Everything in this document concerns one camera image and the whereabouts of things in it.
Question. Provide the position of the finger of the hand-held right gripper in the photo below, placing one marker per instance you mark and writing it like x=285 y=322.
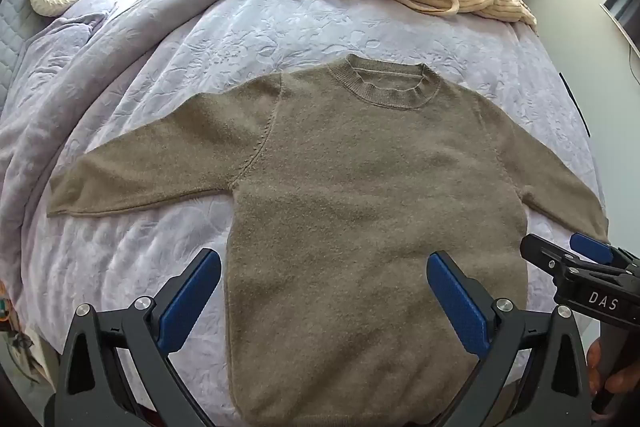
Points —
x=592 y=248
x=540 y=252

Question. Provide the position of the colourful clutter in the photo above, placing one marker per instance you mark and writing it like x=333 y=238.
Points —
x=10 y=322

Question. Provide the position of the bed with white quilt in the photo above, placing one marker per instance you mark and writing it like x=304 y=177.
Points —
x=200 y=47

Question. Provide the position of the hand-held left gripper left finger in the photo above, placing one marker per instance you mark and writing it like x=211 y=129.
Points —
x=190 y=299

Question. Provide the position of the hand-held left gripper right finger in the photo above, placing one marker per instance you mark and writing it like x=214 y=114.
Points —
x=457 y=302

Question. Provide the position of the brown knit sweater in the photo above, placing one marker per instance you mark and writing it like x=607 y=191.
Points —
x=350 y=207

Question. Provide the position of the person's right hand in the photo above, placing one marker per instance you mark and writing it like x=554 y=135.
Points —
x=622 y=377

